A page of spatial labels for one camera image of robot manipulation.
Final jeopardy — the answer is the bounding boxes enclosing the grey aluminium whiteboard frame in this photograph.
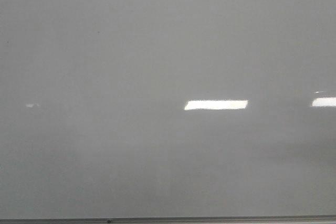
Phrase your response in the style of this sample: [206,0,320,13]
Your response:
[1,215,335,223]

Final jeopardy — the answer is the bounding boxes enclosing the white glossy whiteboard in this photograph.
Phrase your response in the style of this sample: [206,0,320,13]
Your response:
[1,0,335,219]

